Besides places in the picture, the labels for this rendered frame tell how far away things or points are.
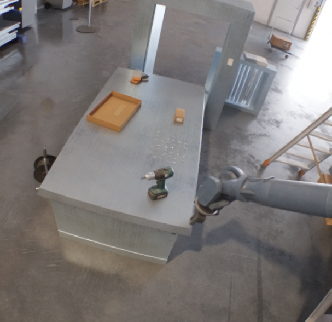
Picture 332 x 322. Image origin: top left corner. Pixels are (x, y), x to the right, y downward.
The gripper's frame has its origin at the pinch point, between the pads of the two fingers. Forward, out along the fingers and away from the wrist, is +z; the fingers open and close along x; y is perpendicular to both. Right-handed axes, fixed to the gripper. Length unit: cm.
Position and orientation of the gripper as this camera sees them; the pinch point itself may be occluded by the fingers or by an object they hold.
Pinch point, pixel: (192, 220)
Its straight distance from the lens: 165.2
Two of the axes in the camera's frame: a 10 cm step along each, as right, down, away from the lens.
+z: -3.7, 6.6, 6.5
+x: -1.4, 6.6, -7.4
